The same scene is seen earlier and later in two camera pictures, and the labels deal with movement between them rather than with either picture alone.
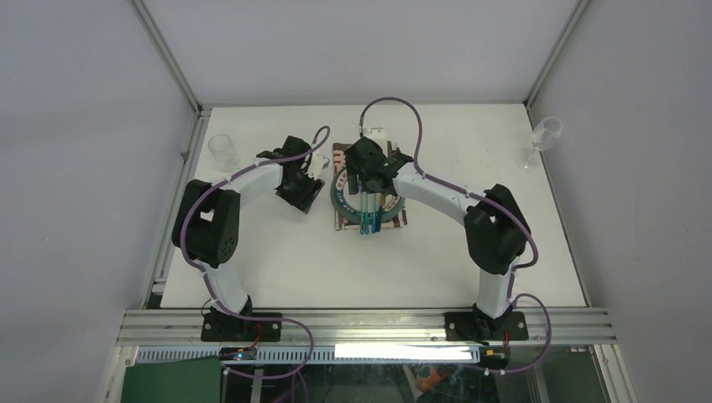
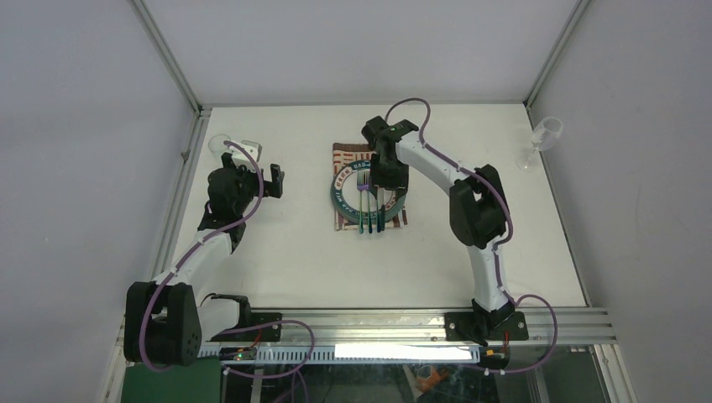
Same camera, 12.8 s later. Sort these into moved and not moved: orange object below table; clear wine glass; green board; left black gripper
Moved: left black gripper
Not moved: orange object below table; green board; clear wine glass
